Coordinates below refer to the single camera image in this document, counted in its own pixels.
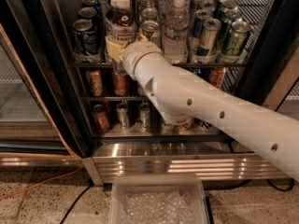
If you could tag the middle shelf tan can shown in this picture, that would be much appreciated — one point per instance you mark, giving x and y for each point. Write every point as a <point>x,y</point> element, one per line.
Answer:
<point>95,82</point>

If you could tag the bottom shelf blue can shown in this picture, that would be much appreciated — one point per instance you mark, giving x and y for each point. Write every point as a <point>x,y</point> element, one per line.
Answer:
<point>204,124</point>

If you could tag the bottom shelf tan can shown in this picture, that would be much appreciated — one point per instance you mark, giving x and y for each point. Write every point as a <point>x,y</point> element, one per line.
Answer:
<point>188,126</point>

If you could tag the bottom shelf white green can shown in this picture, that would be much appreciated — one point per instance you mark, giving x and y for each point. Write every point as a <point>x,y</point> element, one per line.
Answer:
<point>166,126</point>

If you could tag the green white soda can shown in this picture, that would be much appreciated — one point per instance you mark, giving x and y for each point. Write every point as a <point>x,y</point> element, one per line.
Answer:
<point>149,14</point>
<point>151,30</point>

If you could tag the shelf silver can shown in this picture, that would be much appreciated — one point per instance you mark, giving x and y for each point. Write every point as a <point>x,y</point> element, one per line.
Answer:
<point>122,113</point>
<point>144,116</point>

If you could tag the middle shelf orange can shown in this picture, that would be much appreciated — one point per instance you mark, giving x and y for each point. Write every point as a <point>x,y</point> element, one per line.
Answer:
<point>120,83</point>

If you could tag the front silver blue energy can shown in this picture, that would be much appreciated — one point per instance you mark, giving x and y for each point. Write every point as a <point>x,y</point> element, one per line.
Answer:
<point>208,37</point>

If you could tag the bottom shelf silver can middle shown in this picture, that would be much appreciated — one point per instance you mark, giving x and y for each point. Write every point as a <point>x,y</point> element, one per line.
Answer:
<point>144,116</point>

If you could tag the brown tea bottle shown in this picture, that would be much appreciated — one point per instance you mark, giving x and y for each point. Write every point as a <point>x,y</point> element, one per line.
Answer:
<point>122,30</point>
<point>112,7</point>

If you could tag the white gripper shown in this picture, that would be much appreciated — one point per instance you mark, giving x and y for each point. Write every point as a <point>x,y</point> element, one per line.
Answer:
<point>136,54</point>

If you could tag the front clear water bottle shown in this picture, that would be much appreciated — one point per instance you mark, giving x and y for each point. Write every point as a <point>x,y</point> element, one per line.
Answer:
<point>175,32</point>

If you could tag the middle blue pepsi can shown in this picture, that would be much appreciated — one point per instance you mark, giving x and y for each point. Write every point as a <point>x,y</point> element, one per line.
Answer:
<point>90,14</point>

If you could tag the front green white soda can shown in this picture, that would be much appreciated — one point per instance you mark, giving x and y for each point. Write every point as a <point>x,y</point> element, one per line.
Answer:
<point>151,30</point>

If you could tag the clear plastic bin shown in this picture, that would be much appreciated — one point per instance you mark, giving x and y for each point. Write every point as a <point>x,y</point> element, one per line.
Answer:
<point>158,199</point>

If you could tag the middle shelf red can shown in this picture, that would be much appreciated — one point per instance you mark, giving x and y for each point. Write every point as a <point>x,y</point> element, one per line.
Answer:
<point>216,76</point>

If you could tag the left glass fridge door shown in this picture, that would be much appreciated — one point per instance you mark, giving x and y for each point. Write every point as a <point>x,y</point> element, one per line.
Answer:
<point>32,130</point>

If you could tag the blue pepsi can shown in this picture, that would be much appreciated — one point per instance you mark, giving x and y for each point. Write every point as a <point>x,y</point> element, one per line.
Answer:
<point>85,35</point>
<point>92,3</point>
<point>90,14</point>

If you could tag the shelf tan can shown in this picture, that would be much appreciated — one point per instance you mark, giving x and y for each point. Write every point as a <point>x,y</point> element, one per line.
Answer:
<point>188,126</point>
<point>95,82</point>

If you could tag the bottom shelf orange can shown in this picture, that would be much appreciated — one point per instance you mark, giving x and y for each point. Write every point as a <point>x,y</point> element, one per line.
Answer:
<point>100,117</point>

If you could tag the shelf orange can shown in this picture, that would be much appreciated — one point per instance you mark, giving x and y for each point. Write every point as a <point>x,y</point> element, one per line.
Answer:
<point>120,83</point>
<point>100,117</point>

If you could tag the silver blue energy can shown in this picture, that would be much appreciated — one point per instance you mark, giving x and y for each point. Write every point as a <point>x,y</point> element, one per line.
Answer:
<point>200,16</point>
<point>208,37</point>

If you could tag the front blue pepsi can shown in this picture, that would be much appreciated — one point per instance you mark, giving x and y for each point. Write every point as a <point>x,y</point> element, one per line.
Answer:
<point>85,35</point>

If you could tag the rear blue pepsi can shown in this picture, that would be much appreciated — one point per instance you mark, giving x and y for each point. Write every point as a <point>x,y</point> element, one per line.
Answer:
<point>92,3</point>

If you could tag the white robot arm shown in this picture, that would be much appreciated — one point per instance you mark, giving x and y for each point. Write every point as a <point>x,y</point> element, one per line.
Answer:
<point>179,95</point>

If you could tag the stainless steel fridge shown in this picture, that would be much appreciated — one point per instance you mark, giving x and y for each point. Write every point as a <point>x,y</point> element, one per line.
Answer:
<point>41,32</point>

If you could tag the bottom shelf silver can left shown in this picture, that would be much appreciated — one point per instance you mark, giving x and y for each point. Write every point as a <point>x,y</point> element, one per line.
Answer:
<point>122,113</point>

